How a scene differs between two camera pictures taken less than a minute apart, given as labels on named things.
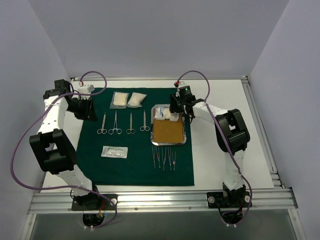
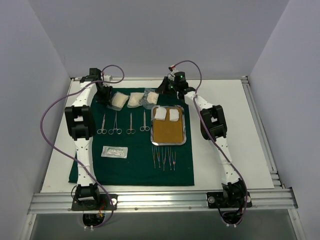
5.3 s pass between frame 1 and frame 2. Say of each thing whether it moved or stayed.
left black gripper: moved
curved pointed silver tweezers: stayed
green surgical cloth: stayed
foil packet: moved
